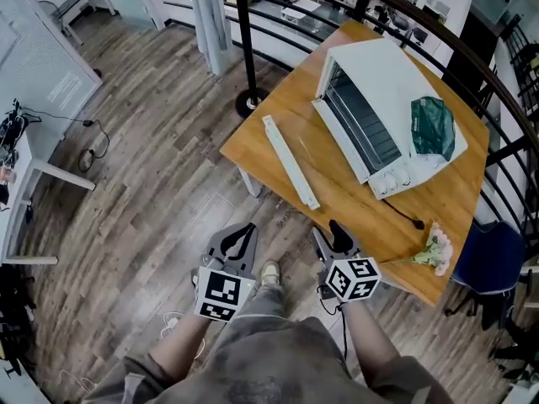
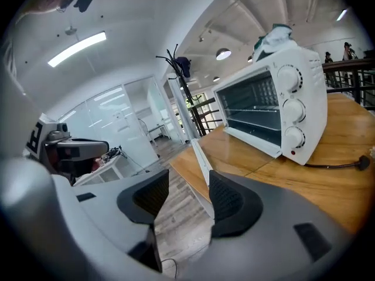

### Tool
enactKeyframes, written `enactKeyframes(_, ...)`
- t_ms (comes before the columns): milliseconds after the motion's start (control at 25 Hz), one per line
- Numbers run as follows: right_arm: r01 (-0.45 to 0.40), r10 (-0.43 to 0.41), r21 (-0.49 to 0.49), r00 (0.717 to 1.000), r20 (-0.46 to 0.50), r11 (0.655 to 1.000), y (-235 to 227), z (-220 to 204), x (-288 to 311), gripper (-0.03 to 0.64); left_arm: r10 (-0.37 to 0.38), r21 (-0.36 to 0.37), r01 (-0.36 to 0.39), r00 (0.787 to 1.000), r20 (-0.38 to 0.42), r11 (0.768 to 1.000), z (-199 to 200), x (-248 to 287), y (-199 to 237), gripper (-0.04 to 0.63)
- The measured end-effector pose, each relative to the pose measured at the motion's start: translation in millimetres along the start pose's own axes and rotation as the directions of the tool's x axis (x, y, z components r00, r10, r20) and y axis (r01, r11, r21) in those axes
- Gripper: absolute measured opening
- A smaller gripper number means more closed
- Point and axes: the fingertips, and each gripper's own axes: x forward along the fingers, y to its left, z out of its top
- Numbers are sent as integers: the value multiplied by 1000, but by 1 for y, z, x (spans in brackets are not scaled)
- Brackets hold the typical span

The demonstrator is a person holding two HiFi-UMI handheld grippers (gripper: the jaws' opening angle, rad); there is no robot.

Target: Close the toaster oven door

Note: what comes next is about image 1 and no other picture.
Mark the person's right forearm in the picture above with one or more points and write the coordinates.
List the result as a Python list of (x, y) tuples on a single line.
[(372, 343)]

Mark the person's left forearm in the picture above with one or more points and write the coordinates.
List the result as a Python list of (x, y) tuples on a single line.
[(179, 347)]

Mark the person's grey trouser leg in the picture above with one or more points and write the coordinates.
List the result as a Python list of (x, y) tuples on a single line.
[(263, 301)]

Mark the small white table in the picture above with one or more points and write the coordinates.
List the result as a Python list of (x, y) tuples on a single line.
[(82, 0)]

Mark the green plastic bag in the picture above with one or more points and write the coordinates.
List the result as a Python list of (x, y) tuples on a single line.
[(433, 126)]

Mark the white toaster oven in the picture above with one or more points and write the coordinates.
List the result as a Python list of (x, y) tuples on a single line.
[(379, 82)]

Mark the person's grey brown shirt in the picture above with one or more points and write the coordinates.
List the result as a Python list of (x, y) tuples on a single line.
[(269, 364)]

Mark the blue chair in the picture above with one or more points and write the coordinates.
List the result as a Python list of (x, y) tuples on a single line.
[(488, 259)]

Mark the black curved railing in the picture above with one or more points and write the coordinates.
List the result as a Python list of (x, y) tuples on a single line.
[(471, 53)]

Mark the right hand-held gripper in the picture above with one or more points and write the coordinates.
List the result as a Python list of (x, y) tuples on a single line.
[(351, 278)]

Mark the frosted glass partition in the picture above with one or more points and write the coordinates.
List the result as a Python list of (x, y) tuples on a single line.
[(38, 61)]

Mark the white desk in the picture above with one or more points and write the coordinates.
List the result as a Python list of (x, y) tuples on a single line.
[(25, 208)]

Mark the pink flower bouquet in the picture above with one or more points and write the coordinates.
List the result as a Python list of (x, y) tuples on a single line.
[(436, 253)]

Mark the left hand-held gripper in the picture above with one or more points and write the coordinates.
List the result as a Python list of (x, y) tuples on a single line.
[(219, 293)]

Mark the white pillar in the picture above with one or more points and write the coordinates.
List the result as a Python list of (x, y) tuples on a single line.
[(210, 19)]

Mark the person's beige shoe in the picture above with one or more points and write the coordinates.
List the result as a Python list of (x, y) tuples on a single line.
[(270, 272)]

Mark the black stanchion post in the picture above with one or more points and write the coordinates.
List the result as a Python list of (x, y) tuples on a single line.
[(246, 49)]

